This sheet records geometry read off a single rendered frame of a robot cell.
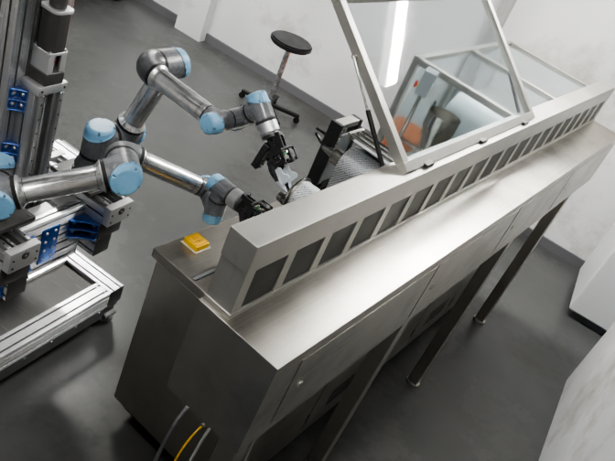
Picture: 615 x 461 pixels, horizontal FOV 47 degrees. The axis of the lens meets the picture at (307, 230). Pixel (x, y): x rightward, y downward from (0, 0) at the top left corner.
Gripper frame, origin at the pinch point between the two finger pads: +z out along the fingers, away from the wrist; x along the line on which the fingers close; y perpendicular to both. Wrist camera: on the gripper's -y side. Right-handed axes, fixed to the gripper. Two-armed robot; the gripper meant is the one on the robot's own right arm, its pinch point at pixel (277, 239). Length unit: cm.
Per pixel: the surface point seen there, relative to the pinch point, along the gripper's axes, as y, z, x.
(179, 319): -37.4, -10.7, -25.9
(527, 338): -108, 79, 233
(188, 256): -19.0, -22.0, -17.3
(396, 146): 62, 30, -14
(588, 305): -91, 96, 292
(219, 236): -18.9, -25.4, 2.6
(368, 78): 74, 13, -14
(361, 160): 31.1, 4.7, 27.1
